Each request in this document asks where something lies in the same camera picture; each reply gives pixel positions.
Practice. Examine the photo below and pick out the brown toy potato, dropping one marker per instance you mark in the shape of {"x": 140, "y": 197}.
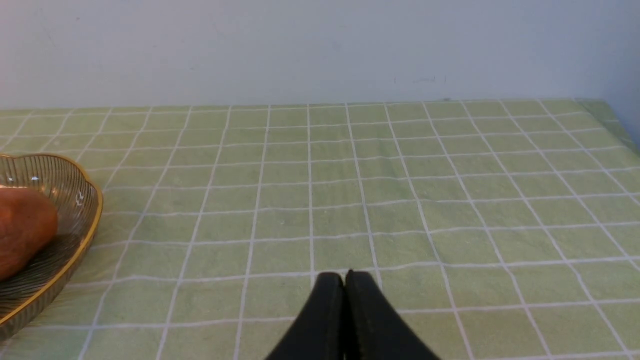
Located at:
{"x": 28, "y": 222}

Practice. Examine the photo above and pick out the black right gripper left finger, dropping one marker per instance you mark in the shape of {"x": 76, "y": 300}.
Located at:
{"x": 315, "y": 334}

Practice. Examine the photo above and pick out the ribbed glass bowl gold rim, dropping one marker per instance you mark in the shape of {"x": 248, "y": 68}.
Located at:
{"x": 79, "y": 202}

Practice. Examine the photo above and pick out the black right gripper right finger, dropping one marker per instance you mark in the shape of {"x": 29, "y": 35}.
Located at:
{"x": 372, "y": 328}

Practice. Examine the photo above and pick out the green checked tablecloth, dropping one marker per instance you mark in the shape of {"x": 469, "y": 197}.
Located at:
{"x": 499, "y": 229}

